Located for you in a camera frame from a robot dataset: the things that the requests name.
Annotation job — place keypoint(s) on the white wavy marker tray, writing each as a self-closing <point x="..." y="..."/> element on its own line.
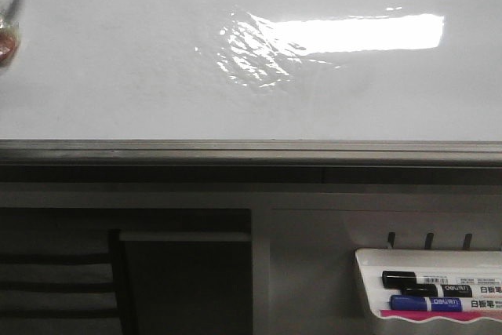
<point x="370" y="263"/>

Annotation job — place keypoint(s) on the taped black whiteboard marker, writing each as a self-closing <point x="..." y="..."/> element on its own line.
<point x="10" y="34"/>

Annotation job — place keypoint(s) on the black barrel deli marker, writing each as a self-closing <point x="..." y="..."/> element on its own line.
<point x="450" y="290"/>

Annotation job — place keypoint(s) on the black capped white marker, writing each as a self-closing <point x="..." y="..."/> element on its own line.
<point x="398" y="279"/>

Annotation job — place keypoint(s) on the blue deli whiteboard marker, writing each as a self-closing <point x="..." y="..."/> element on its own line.
<point x="447" y="304"/>

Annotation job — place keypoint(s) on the white whiteboard with aluminium frame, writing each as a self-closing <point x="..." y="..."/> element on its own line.
<point x="254" y="81"/>

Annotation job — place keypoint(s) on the pink marker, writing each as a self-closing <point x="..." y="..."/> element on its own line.
<point x="423" y="315"/>

